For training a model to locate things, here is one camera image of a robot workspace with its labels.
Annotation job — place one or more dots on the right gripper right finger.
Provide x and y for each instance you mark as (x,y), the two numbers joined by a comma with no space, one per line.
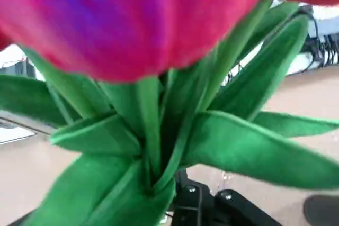
(212,210)

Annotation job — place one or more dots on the red tulip bouquet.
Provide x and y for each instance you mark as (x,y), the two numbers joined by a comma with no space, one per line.
(119,25)

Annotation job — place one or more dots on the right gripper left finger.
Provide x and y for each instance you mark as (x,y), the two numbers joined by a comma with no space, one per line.
(18,223)

